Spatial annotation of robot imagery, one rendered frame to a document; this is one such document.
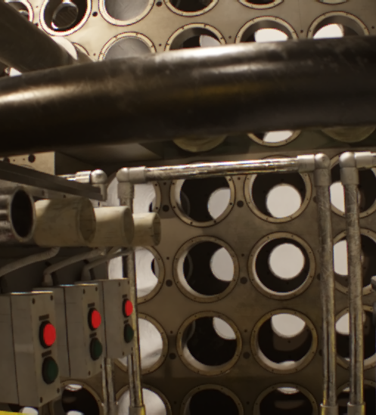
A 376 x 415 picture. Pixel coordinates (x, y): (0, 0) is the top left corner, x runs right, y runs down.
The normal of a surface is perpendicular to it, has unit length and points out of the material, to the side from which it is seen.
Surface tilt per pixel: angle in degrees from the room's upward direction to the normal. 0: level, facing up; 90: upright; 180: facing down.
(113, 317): 90
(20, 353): 90
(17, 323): 90
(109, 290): 90
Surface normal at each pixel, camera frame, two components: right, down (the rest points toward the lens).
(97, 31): -0.20, -0.05
